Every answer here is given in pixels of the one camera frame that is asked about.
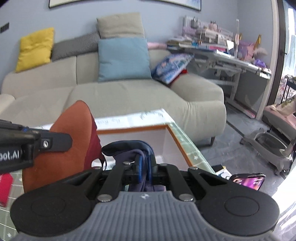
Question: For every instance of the orange white cardboard box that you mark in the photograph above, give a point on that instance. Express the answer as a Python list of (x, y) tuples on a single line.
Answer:
[(168, 145)]

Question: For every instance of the grey patterned cushion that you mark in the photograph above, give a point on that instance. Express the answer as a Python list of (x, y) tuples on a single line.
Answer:
[(77, 46)]

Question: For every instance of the beige back cushion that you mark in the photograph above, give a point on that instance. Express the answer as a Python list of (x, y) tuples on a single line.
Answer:
[(121, 26)]

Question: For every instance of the yellow cushion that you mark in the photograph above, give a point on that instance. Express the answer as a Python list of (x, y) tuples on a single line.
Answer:
[(35, 49)]

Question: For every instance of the beige fabric sofa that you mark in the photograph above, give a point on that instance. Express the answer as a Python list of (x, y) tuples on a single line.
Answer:
[(38, 96)]

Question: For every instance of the light blue cushion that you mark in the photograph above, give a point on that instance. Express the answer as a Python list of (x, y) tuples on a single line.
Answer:
[(123, 58)]

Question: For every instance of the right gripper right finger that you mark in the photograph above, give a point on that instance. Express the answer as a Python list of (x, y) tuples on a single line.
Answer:
[(169, 176)]

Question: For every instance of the red lidded clear box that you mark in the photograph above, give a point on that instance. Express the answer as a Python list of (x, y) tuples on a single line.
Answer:
[(6, 181)]

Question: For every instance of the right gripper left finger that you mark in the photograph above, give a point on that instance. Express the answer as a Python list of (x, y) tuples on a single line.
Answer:
[(121, 174)]

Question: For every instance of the white cluttered desk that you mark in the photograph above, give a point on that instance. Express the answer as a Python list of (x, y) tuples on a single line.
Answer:
[(222, 51)]

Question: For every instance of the smartphone with pink screen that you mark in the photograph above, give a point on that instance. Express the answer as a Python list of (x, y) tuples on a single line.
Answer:
[(250, 180)]

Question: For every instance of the anime print pillow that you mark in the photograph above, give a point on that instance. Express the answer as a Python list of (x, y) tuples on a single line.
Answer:
[(171, 67)]

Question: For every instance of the navy maroon brown garment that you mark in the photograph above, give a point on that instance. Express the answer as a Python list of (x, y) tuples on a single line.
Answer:
[(78, 122)]

